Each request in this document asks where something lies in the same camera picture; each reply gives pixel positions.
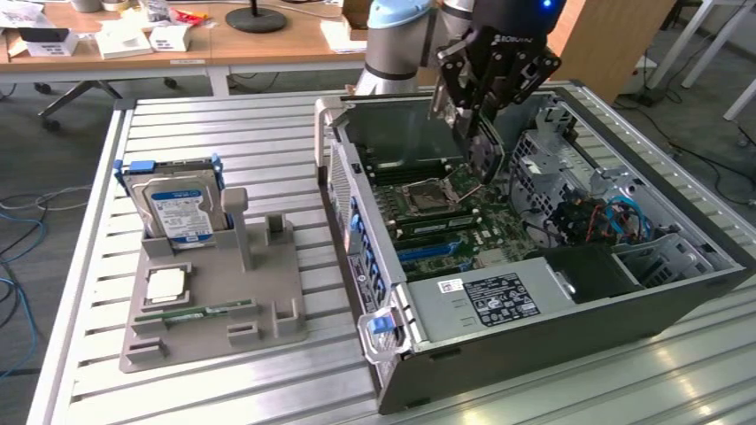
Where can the silver CPU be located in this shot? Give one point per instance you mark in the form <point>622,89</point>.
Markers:
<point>166,285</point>

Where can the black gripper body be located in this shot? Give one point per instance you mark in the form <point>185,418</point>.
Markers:
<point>520,22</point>

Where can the black and white box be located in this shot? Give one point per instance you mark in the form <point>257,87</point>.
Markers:
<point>46,44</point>

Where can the white paper stack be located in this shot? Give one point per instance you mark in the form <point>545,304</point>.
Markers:
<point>342,37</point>

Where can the grey cup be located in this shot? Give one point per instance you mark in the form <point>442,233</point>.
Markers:
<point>86,5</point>

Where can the black power adapter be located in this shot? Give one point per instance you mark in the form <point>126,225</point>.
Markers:
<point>648,97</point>

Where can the red packet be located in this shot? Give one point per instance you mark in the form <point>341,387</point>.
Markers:
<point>189,17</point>

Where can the metal socket cover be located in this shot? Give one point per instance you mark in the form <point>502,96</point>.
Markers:
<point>462,186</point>

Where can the grey parts rack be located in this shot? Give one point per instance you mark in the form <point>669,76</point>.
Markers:
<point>236,310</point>

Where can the wooden desk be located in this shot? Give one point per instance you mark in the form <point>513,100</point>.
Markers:
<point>265,44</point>
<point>88,64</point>

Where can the wooden cabinet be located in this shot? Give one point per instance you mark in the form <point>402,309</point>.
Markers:
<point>613,44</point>

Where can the brown cardboard box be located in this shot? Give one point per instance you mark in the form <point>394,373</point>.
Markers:
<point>356,13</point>

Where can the small printed white box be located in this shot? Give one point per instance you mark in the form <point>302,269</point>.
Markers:
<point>169,40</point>

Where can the white table frame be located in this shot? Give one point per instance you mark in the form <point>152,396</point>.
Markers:
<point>737,104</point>

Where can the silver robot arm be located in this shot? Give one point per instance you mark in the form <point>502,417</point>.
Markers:
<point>396,35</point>

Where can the bare green RAM stick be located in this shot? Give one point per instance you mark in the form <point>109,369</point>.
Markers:
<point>194,311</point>

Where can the CPU socket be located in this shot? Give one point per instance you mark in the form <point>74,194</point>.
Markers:
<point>426,197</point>

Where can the grey power supply unit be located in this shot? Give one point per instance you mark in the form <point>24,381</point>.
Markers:
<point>437,310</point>

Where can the green motherboard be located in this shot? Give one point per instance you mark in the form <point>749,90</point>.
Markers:
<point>489,230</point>

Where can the RAM stick with label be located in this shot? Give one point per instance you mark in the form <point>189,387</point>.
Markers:
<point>437,226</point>

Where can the hard disk in blue caddy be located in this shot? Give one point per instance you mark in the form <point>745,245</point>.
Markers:
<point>177,208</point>

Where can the white foam tray box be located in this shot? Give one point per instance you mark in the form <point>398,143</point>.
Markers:
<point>120,44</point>

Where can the metal disk bay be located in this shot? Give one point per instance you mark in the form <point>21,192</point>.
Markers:
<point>661,261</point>

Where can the grey chair base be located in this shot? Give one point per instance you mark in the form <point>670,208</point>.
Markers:
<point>76,95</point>

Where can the tape roll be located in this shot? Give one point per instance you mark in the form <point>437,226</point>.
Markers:
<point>113,5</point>

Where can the black lamp base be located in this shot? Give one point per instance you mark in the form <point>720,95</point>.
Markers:
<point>256,21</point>

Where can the blue expansion slot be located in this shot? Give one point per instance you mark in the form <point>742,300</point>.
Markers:
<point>430,253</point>

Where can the dark grey PC case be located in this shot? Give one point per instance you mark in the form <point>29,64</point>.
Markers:
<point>530,354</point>

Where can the perforated metal drive cage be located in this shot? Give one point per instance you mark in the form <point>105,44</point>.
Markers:
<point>537,177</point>

